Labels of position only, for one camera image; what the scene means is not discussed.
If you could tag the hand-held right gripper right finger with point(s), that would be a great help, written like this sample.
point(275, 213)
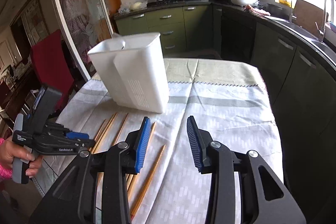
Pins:
point(193, 146)

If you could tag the red upholstered wooden chair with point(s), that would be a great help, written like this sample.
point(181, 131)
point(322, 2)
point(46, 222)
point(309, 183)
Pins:
point(50, 61)

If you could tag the wooden chopstick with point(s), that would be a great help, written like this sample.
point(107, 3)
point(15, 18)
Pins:
point(120, 129)
point(149, 176)
point(101, 129)
point(151, 132)
point(107, 127)

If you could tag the steel double sink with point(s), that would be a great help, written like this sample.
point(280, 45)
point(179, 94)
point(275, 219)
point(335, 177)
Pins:
point(304, 31)

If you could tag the small steel faucet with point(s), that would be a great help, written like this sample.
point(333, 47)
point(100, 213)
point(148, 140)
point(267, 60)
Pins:
point(290, 3)

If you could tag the patterned grey green tablecloth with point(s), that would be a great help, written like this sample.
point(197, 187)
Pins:
point(223, 108)

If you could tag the person's left hand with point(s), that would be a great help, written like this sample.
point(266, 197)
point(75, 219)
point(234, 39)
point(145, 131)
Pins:
point(8, 153)

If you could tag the green lower drawer cabinets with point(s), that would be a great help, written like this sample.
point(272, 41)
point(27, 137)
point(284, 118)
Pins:
point(157, 24)

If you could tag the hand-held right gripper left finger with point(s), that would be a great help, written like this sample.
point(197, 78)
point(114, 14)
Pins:
point(140, 146)

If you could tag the black cooking pot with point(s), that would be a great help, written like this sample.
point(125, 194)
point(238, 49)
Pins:
point(275, 10)

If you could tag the yellow sponge holder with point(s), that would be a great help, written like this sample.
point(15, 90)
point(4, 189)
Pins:
point(284, 3)

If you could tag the dark green counter cabinets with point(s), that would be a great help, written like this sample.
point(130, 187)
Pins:
point(275, 61)

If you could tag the white plastic utensil holder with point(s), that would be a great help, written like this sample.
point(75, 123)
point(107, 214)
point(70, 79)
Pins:
point(136, 77)

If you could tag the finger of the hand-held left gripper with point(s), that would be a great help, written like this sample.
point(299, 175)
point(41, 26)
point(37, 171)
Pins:
point(88, 142)
point(74, 134)

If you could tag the white plastic bag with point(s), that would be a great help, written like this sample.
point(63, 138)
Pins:
point(124, 8)

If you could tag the brown cutting board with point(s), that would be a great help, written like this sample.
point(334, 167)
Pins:
point(309, 15)

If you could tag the red checked towel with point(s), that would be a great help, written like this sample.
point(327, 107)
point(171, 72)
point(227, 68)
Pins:
point(258, 11)

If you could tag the checked hanging apron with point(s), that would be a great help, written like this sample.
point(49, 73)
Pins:
point(76, 19)

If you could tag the tall steel faucet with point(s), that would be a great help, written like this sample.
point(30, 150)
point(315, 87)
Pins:
point(324, 16)

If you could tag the pale dough in bag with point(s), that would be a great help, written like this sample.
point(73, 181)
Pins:
point(138, 5)

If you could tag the black gas stove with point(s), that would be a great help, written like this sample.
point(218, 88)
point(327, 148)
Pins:
point(178, 0)

